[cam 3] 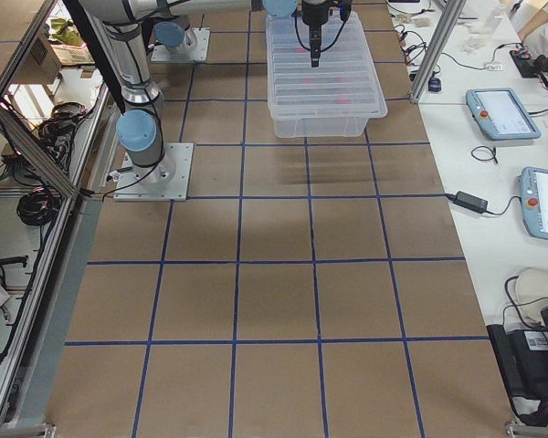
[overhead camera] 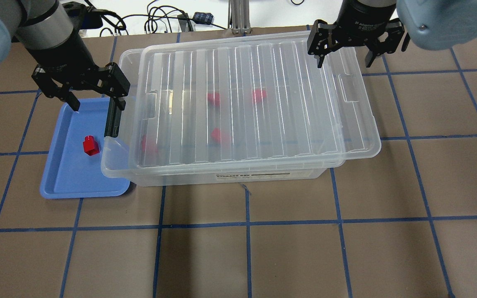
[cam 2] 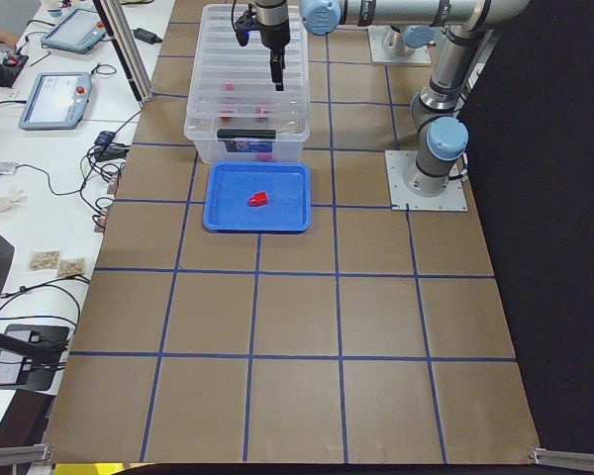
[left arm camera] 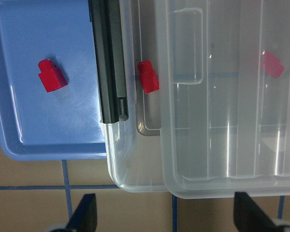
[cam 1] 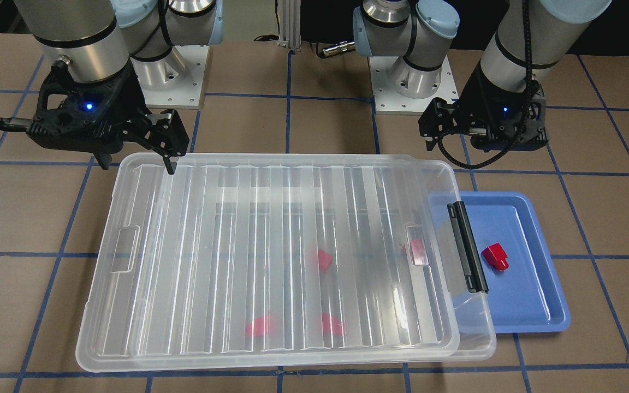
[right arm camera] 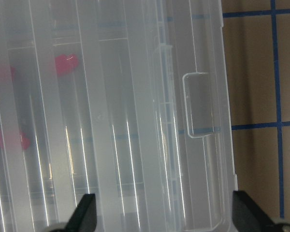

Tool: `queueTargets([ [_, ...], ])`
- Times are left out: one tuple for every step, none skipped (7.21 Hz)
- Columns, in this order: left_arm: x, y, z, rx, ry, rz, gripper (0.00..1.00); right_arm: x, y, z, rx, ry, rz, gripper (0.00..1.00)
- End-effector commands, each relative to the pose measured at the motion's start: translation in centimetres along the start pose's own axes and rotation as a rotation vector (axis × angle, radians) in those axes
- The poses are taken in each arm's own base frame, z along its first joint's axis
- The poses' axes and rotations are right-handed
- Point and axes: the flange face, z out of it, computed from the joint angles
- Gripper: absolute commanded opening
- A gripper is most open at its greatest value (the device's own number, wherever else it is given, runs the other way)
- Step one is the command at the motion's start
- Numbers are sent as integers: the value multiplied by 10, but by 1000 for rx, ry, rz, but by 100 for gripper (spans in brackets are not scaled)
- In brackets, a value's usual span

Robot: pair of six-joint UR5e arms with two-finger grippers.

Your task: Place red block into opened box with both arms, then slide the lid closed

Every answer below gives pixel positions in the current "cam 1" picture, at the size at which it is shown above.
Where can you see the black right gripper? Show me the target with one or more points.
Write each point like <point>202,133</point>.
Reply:
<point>126,96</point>

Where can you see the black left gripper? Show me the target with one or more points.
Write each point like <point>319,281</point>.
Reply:
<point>475,101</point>

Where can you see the red block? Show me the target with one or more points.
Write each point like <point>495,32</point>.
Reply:
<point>496,257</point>
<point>416,253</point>

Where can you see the clear plastic box lid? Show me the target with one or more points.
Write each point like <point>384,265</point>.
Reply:
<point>188,260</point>

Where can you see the clear plastic storage box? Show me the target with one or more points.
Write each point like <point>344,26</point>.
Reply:
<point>469,312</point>

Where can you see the red block box centre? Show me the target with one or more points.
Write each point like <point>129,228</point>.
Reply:
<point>323,260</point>

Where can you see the blue plastic tray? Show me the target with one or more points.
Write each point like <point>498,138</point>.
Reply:
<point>528,296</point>

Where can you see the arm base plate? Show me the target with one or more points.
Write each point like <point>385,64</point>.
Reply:
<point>175,87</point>
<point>400,90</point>

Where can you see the black box handle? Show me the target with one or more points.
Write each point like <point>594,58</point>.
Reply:
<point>472,269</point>

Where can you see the aluminium frame post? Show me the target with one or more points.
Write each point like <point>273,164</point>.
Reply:
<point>288,23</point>

